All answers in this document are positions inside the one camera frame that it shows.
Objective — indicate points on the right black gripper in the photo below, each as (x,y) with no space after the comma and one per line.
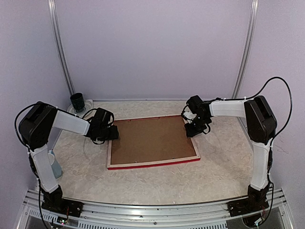
(192,133)

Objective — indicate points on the red wooden picture frame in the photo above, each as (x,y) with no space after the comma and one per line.
(155,164)

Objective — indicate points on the light blue paper cup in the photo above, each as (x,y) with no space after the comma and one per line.
(56,168)

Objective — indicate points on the right aluminium corner post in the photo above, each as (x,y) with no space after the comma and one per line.
(247,48)

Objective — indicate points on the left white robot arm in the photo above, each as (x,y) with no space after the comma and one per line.
(33,132)

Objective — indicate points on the front aluminium rail base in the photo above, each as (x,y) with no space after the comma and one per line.
(209,215)

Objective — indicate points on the brown backing board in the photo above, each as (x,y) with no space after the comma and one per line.
(152,140)

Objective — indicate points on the left aluminium corner post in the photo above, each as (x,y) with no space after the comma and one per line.
(59,45)

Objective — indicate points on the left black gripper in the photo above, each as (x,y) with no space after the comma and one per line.
(114,134)

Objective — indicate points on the white round plate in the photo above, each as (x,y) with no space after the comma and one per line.
(88,105)

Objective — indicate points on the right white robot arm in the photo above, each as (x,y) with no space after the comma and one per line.
(261,126)

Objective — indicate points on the black cup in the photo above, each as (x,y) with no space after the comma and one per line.
(77,102)

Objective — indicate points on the aluminium corner post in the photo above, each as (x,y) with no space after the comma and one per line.
(59,45)
(247,48)

